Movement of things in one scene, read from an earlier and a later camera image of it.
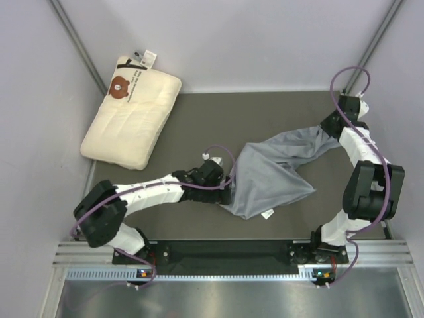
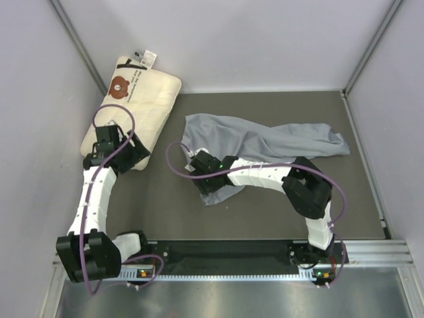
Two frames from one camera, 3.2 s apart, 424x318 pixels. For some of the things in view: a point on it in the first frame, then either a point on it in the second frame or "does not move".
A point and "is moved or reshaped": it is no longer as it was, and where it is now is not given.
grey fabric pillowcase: (264, 176) is moved or reshaped
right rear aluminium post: (375, 42) does not move
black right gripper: (324, 124) -> (205, 188)
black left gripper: (220, 196) -> (138, 152)
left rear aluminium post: (65, 18) does not move
